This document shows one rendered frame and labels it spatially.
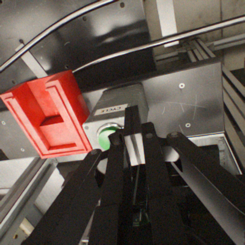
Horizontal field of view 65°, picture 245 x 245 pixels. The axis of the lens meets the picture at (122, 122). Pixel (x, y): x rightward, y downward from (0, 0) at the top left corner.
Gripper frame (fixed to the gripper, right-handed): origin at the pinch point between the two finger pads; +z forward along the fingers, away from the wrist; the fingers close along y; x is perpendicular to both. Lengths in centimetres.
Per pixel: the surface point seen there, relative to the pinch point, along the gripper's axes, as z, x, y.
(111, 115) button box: 7.6, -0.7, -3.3
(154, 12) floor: 106, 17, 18
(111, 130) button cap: 5.7, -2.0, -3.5
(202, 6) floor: 102, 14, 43
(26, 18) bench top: 43, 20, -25
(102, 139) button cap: 6.1, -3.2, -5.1
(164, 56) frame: 90, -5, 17
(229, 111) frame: 23.7, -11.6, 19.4
